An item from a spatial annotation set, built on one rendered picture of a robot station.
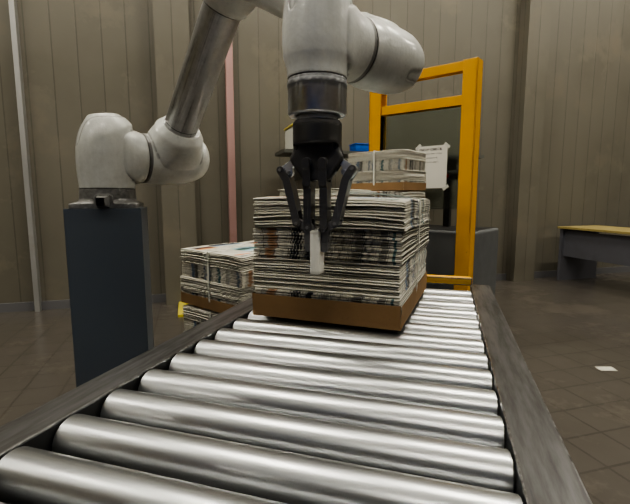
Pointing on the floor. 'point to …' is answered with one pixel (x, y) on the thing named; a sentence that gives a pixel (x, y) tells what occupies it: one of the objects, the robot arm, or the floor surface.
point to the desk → (600, 249)
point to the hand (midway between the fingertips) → (317, 252)
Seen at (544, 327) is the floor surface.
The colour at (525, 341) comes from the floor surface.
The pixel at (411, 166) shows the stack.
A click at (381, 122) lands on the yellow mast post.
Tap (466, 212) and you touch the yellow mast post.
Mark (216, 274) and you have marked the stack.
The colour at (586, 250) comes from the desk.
